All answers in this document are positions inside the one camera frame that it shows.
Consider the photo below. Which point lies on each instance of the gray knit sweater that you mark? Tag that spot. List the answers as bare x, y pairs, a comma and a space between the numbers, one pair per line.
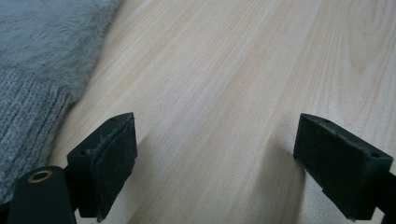
37, 77

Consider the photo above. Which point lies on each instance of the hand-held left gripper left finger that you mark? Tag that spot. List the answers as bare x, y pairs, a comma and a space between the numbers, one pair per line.
106, 168

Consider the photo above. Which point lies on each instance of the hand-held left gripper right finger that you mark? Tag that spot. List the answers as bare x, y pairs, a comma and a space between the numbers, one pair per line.
339, 168

